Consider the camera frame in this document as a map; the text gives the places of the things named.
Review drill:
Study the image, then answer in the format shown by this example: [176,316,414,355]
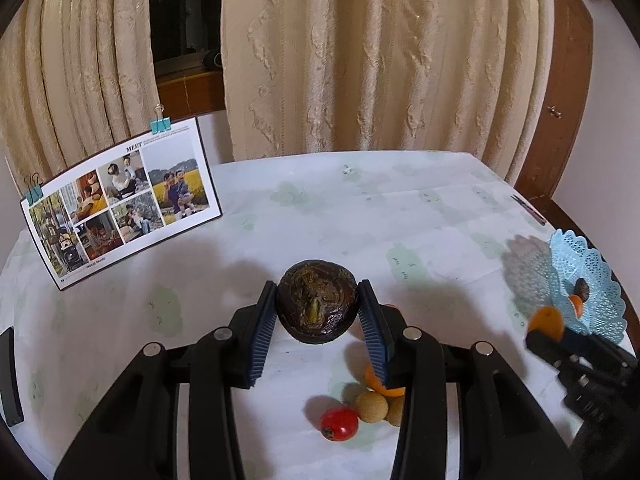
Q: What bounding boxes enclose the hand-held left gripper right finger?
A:
[357,280,583,480]

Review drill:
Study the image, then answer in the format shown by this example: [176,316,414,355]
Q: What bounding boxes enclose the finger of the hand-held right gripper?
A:
[525,329,571,368]

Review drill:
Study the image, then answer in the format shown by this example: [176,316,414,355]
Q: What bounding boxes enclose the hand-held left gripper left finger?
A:
[54,280,279,480]

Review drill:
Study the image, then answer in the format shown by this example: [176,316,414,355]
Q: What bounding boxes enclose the light blue lattice basket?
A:
[547,229,628,345]

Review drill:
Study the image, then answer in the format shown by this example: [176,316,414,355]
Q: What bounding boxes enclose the red tomato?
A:
[320,407,359,442]

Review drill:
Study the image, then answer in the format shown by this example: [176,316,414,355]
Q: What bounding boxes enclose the white printed tablecloth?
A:
[0,150,640,480]

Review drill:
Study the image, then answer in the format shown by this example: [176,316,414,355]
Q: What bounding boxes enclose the photo collage card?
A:
[20,116,223,292]

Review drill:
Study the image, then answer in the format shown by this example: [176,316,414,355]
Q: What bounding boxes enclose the black rectangular device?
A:
[0,327,25,427]

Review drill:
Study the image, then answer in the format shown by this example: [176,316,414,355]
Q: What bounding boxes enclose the wooden window sill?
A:
[155,70,226,117]

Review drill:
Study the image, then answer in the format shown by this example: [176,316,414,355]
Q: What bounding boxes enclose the wide beige curtain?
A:
[220,0,553,186]

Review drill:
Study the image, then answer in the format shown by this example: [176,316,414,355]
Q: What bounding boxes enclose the wooden door panel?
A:
[515,0,596,201]

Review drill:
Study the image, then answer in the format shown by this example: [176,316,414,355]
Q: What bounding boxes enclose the narrow beige curtain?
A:
[0,0,162,196]

